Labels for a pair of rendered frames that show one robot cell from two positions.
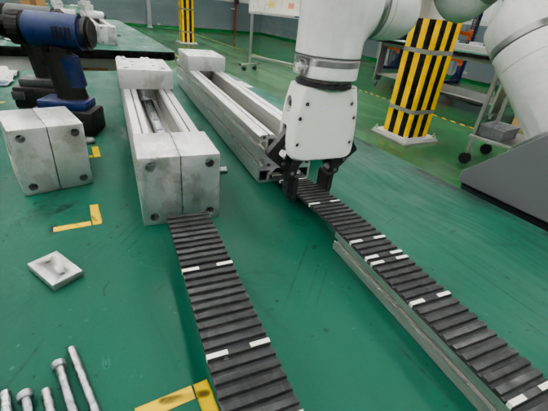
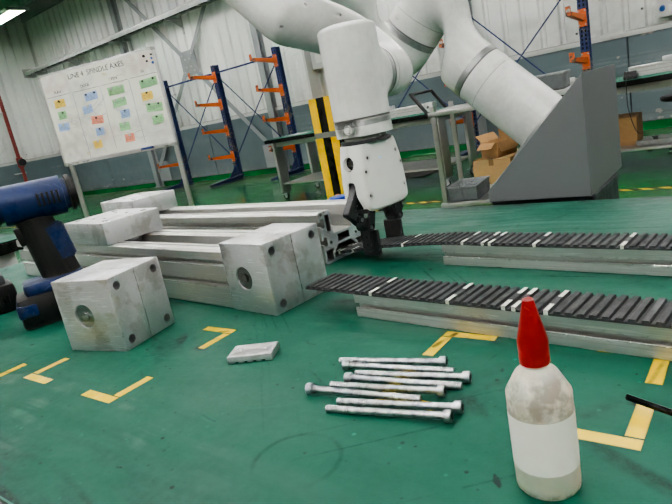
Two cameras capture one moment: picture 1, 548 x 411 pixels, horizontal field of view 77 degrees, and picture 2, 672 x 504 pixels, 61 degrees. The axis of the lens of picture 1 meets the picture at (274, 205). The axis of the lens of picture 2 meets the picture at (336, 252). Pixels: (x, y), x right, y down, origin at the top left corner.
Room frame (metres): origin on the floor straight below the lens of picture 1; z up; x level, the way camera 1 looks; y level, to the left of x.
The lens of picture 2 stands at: (-0.31, 0.30, 1.02)
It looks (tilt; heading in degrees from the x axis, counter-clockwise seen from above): 14 degrees down; 341
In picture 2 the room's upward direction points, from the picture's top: 11 degrees counter-clockwise
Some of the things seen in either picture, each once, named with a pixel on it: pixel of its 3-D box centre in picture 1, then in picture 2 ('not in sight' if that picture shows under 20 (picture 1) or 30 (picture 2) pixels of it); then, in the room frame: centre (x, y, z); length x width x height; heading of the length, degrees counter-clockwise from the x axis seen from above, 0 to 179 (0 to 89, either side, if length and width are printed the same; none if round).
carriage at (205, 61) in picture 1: (201, 64); (140, 209); (1.14, 0.27, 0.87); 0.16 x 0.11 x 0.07; 26
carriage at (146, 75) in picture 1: (143, 78); (115, 232); (0.83, 0.34, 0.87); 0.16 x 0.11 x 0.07; 26
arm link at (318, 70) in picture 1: (324, 68); (362, 128); (0.48, -0.05, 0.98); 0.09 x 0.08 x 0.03; 116
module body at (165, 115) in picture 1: (145, 99); (122, 257); (0.83, 0.34, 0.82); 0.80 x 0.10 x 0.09; 26
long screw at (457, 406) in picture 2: not in sight; (397, 404); (0.07, 0.15, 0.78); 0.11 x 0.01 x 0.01; 43
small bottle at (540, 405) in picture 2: not in sight; (538, 394); (-0.07, 0.12, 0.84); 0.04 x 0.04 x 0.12
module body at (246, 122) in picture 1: (222, 99); (204, 229); (0.91, 0.16, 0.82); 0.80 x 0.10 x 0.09; 26
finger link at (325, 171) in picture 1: (331, 173); (397, 221); (0.50, -0.08, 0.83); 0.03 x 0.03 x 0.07; 26
